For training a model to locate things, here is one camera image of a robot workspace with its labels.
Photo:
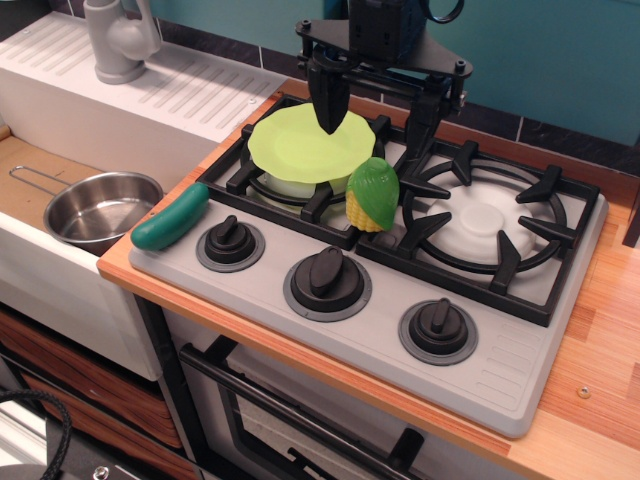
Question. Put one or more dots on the toy oven door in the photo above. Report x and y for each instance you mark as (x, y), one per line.
(278, 423)

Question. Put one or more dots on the toy corncob with green husk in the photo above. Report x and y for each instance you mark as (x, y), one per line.
(372, 196)

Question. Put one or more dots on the white right burner disc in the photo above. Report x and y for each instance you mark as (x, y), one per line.
(478, 213)

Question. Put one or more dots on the white burner disc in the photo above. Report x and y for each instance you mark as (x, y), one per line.
(478, 213)
(303, 191)

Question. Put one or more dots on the green toy cucumber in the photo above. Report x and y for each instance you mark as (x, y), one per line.
(168, 226)

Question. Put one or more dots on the grey toy faucet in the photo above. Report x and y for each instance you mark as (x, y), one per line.
(120, 45)

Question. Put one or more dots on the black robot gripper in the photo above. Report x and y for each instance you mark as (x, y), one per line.
(377, 38)

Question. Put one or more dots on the black left burner grate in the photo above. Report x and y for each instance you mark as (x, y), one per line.
(232, 180)

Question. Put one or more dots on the small steel pot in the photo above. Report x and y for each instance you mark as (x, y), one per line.
(94, 213)

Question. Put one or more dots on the white left burner disc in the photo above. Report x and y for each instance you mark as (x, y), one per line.
(303, 191)

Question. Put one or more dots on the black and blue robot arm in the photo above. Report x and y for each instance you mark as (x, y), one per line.
(384, 46)

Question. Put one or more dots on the light green plastic plate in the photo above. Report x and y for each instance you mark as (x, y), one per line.
(291, 146)

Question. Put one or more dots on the grey toy stove top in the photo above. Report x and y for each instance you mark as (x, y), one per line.
(463, 302)

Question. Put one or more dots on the black middle stove knob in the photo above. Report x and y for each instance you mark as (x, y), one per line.
(327, 286)

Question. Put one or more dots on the black left stove knob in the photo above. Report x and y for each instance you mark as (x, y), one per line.
(230, 246)

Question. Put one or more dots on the black burner grate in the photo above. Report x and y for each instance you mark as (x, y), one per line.
(232, 180)
(534, 289)

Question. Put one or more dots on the black right burner grate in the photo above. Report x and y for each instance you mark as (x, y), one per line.
(534, 289)

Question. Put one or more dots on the black right stove knob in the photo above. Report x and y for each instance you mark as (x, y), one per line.
(438, 333)

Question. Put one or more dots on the black stove knob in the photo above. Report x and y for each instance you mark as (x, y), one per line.
(438, 333)
(230, 246)
(327, 286)

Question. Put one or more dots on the white toy sink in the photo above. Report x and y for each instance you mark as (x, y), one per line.
(62, 124)

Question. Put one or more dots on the wooden drawer front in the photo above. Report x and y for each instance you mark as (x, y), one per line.
(121, 411)

